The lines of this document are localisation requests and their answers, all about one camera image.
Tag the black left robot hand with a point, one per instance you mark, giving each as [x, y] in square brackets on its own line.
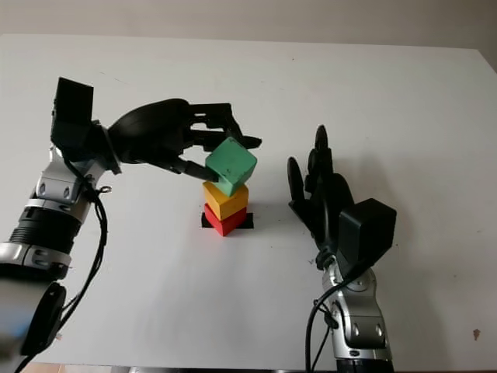
[155, 132]

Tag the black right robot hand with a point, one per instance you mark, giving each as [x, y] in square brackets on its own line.
[326, 210]

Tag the green wooden cube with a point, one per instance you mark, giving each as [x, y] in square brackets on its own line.
[231, 165]

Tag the yellow wooden cube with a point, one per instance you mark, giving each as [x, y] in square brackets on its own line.
[227, 204]

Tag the red wooden cube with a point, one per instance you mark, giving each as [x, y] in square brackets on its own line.
[223, 227]

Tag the black tape strip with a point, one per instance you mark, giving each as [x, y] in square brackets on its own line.
[249, 222]

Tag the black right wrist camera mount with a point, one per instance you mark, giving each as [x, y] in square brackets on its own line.
[367, 233]

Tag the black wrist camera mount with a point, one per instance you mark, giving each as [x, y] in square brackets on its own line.
[71, 112]
[367, 233]

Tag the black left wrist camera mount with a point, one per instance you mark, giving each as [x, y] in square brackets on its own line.
[71, 112]

